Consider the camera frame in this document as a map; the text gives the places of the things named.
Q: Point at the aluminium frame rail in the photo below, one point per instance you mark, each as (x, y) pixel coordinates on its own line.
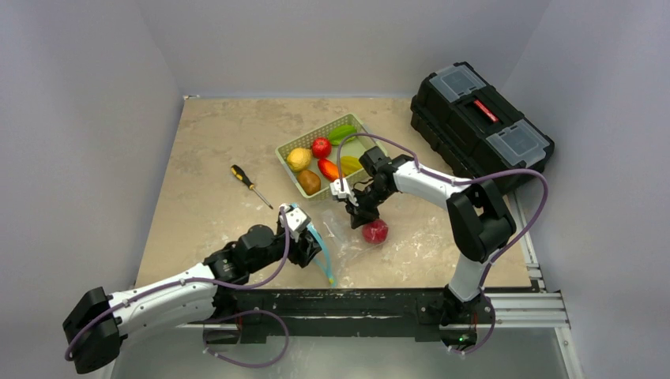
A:
(533, 307)

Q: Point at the green fake lime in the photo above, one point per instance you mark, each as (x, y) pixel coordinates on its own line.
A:
(338, 134)

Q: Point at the yellow fake pepper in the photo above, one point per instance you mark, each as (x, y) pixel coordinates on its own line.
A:
(350, 165)

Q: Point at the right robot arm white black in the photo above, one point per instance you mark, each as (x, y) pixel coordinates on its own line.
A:
(479, 217)

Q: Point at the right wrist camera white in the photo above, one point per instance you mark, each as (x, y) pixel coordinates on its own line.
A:
(341, 191)

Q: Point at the clear zip top bag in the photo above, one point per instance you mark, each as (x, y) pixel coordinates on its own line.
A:
(348, 260)

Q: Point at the red fake tomato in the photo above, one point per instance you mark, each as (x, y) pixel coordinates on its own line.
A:
(321, 148)

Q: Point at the orange fake carrot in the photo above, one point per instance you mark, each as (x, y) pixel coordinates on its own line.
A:
(328, 170)

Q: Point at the green plastic basket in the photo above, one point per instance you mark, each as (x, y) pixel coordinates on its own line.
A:
(354, 147)

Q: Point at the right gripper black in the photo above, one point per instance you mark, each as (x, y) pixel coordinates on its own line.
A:
(361, 207)

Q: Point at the yellow fake lemon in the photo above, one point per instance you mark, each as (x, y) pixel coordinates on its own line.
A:
(299, 159)

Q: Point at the black toolbox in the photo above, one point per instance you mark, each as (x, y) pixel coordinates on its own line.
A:
(473, 127)

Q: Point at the red fake apple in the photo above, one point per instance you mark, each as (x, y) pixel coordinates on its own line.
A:
(375, 232)

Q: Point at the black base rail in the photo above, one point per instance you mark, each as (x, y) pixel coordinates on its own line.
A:
(423, 314)

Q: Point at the yellow black screwdriver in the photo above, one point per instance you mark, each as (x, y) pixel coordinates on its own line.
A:
(240, 174)

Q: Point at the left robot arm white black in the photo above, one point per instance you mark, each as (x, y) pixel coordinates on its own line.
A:
(101, 323)

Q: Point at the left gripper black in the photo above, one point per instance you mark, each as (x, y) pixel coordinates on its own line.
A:
(307, 247)

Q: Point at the brown fake kiwi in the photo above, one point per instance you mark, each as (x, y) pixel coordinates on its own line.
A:
(309, 182)

